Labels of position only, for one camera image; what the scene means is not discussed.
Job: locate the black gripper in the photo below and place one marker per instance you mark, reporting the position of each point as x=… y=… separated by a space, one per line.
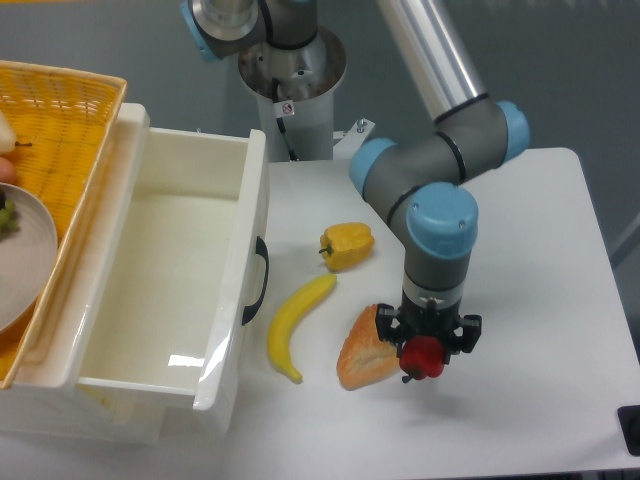
x=458 y=334

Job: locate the red bell pepper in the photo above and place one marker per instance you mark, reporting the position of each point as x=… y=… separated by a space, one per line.
x=422 y=357

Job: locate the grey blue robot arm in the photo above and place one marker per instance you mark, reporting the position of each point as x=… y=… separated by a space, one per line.
x=418 y=191

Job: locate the yellow bell pepper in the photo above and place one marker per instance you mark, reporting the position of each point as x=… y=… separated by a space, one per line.
x=344 y=245

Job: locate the triangular puff pastry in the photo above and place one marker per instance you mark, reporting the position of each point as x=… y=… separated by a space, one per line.
x=364 y=359

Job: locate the yellow banana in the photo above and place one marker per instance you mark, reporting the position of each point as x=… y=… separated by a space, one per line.
x=287 y=318

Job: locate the black object at table edge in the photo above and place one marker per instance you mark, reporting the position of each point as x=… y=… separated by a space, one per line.
x=629 y=420

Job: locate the white plastic drawer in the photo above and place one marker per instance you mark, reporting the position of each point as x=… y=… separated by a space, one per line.
x=169 y=325

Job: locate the grey plate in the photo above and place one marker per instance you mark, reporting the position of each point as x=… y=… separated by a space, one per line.
x=28 y=253

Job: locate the yellow woven basket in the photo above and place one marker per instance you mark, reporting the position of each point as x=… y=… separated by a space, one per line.
x=63 y=119

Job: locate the green grapes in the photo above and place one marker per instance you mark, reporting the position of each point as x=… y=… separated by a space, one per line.
x=8 y=218

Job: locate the orange peach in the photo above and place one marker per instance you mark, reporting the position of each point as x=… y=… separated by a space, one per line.
x=8 y=172

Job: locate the white pear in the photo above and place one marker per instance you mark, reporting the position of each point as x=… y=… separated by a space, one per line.
x=8 y=138

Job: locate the black drawer handle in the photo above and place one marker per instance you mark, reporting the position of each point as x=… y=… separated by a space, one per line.
x=261 y=278

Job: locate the white mounting bracket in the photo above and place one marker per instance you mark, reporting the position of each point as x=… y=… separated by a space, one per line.
x=347 y=142

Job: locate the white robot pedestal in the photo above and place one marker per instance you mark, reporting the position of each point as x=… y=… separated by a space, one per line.
x=294 y=91

